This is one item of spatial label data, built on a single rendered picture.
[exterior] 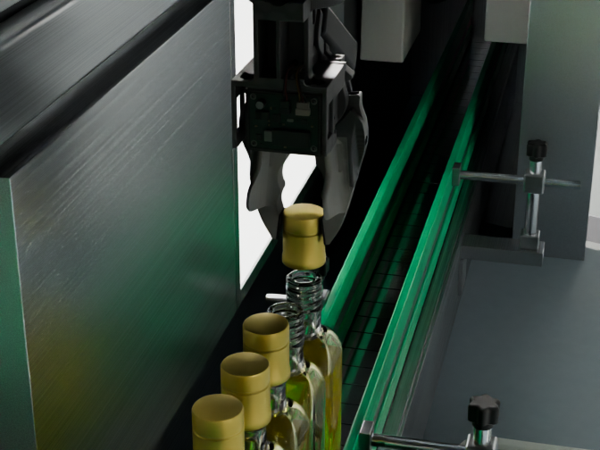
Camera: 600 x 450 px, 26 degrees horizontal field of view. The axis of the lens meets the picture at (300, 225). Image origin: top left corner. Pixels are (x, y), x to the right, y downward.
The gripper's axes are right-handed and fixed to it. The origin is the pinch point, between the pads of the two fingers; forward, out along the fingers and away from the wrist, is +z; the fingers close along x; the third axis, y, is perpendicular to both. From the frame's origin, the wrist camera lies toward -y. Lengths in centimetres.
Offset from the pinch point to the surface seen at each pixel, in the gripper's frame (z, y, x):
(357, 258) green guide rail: 23.4, -41.3, -4.3
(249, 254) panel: 17.4, -27.5, -13.1
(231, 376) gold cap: 3.1, 19.1, -0.1
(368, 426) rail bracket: 22.3, -5.8, 4.5
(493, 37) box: 13, -100, 4
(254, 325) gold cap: 2.9, 12.2, -0.6
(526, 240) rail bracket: 32, -69, 13
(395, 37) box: 15, -101, -12
